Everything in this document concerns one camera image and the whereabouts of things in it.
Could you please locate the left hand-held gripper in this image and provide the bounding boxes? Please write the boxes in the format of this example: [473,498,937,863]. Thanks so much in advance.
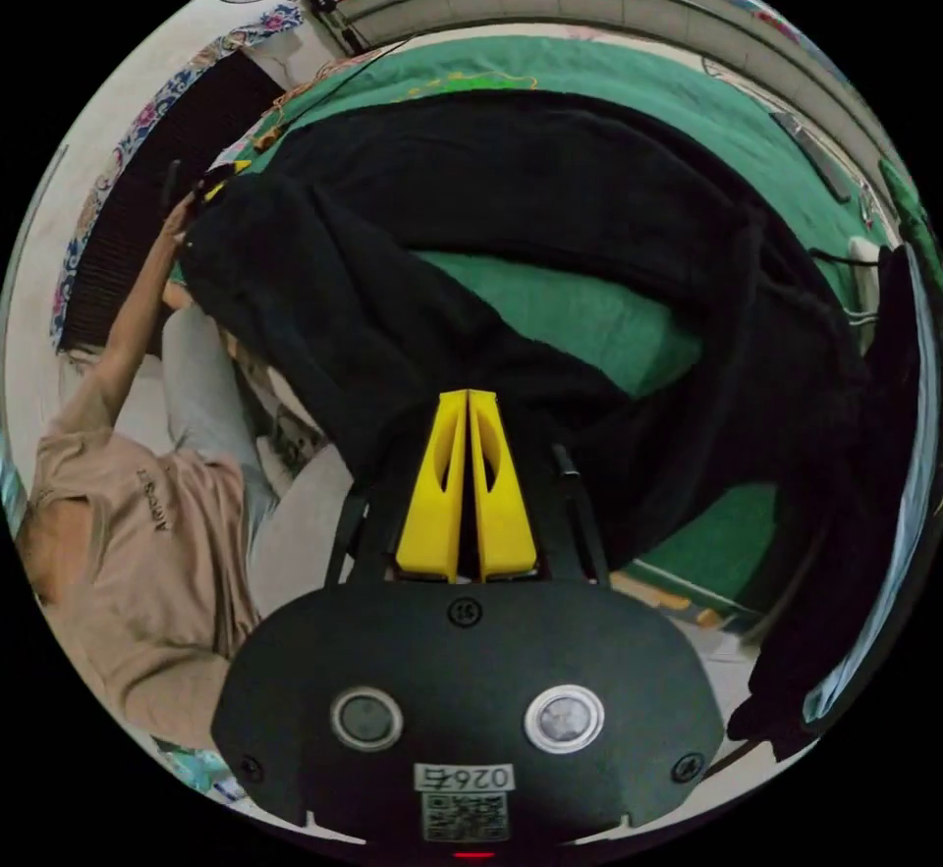
[185,159,253,229]

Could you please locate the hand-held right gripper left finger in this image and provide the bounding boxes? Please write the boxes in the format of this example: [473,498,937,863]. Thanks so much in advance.
[395,389,470,583]

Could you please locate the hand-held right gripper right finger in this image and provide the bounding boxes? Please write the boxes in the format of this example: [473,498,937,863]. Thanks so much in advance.
[468,389,538,583]

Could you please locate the black pants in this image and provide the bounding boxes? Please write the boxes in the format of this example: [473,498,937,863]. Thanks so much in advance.
[180,89,882,581]

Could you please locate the person's left forearm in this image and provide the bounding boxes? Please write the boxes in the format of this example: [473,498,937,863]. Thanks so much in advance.
[91,222,187,405]

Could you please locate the person's left hand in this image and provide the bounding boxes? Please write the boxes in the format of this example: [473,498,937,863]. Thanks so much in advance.
[163,192,198,251]

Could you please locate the person's body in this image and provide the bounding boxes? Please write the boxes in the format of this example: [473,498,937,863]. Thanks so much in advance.
[14,299,359,762]

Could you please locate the pile of clothes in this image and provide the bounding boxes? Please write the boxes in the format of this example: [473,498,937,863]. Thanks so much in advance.
[725,241,934,763]

